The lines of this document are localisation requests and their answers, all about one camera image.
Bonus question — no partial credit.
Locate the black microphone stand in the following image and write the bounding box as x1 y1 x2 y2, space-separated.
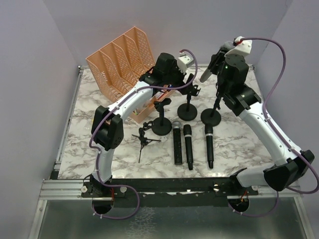
200 92 222 127
152 98 172 136
177 85 200 121

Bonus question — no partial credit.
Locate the black microphone grey band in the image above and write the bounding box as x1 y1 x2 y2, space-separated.
204 124 214 169

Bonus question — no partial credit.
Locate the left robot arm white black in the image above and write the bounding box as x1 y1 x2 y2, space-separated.
89 53 197 195

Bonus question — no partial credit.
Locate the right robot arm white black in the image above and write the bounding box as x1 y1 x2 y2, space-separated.
207 46 315 191

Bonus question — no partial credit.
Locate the small black tripod stand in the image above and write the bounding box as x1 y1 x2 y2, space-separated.
132 120 161 163

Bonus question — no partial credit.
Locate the black microphone silver grille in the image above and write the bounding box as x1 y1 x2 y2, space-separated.
172 120 182 165

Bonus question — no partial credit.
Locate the black microphone white band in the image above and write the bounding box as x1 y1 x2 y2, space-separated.
183 124 193 170

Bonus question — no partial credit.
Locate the peach plastic file organizer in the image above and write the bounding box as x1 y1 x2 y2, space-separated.
86 26 175 123

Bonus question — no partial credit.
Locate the black mounting base bar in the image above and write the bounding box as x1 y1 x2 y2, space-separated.
81 177 258 208

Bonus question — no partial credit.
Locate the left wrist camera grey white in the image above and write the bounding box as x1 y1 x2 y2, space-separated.
176 51 194 74

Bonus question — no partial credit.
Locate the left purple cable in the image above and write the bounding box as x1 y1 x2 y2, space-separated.
89 48 199 220

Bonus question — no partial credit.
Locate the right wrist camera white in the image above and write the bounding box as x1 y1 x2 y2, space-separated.
225 36 252 57

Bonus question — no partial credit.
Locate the aluminium frame rail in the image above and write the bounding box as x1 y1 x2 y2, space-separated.
28 66 86 239

